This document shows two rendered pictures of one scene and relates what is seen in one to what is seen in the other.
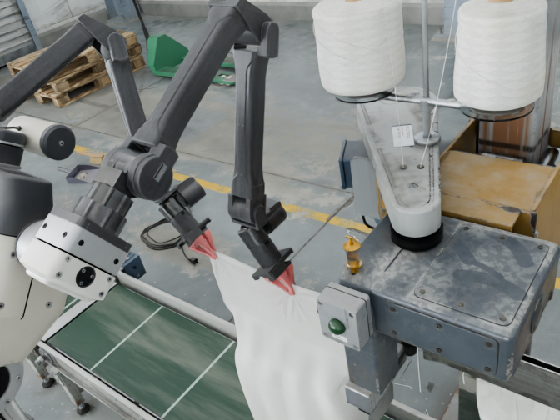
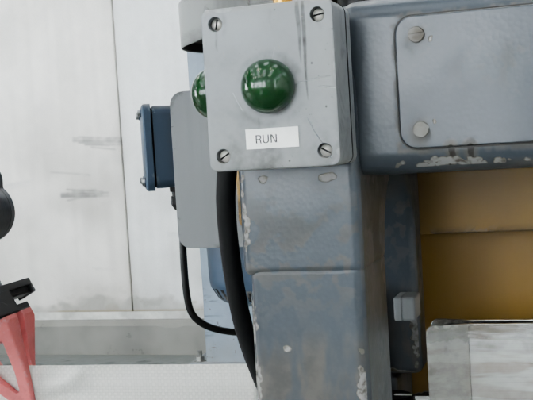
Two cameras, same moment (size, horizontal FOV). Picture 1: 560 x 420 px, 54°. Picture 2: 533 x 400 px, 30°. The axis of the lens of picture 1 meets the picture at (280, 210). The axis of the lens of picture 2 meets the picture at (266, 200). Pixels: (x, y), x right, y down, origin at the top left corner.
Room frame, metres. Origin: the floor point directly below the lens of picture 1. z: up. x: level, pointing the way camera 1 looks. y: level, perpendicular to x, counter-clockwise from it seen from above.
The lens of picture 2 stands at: (0.14, 0.20, 1.25)
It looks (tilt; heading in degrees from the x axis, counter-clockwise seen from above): 3 degrees down; 333
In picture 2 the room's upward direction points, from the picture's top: 3 degrees counter-clockwise
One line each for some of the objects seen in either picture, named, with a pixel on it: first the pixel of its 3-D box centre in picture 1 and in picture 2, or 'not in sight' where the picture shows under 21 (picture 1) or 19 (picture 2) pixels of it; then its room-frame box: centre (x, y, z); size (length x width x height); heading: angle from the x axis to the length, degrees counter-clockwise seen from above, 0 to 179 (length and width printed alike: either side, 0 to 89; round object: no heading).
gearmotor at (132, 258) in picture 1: (113, 261); not in sight; (2.24, 0.88, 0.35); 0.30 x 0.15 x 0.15; 46
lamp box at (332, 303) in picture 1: (345, 316); (280, 88); (0.64, -0.07, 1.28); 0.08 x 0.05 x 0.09; 46
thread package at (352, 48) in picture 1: (359, 42); not in sight; (1.01, -0.21, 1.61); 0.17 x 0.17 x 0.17
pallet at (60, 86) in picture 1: (80, 64); not in sight; (6.41, 1.91, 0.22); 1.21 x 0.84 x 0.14; 136
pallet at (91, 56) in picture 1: (73, 53); not in sight; (6.37, 1.92, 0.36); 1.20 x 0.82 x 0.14; 132
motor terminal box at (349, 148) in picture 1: (357, 167); (175, 157); (1.16, -0.21, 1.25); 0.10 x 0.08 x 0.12; 161
